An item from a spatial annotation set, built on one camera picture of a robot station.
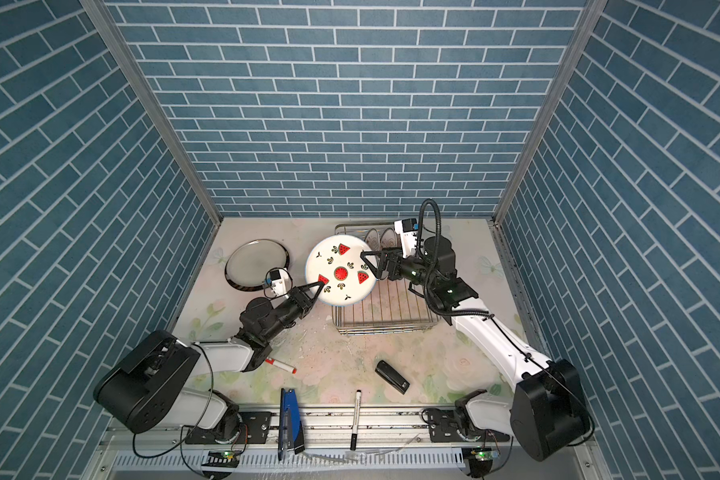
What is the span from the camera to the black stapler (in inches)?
31.6

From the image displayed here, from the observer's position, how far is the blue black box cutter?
71cm

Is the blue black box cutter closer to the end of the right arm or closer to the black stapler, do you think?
the black stapler

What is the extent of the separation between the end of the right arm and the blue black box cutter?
42 centimetres

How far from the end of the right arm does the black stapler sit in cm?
28
